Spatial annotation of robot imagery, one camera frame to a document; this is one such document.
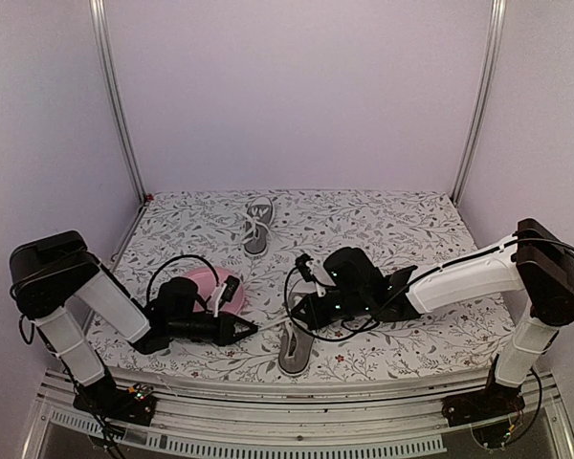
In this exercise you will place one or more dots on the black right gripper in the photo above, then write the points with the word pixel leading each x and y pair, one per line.
pixel 316 317

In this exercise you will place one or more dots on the left aluminium frame post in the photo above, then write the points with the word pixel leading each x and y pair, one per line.
pixel 109 73

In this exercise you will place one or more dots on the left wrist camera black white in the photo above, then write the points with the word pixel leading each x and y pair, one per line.
pixel 228 297

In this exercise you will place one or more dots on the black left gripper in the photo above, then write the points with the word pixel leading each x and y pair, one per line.
pixel 224 335

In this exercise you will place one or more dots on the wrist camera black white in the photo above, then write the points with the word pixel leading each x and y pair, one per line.
pixel 228 297
pixel 311 270

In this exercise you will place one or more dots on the floral patterned table mat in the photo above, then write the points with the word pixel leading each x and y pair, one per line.
pixel 183 231

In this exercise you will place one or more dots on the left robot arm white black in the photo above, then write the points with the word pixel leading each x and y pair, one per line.
pixel 48 273

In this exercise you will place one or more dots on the pink plastic plate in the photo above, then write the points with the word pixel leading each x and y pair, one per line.
pixel 207 289

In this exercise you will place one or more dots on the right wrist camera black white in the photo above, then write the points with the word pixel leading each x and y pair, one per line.
pixel 311 270

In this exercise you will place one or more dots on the grey sneaker with red sole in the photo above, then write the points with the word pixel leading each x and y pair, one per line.
pixel 258 217

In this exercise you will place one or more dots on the aluminium front rail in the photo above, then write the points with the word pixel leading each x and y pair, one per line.
pixel 384 419

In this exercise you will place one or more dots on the aluminium frame post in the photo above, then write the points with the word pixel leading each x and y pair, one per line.
pixel 109 73
pixel 483 93

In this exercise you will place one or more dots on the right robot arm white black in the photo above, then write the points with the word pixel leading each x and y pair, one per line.
pixel 530 264

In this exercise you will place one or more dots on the right aluminium frame post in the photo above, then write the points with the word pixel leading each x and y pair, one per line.
pixel 483 93

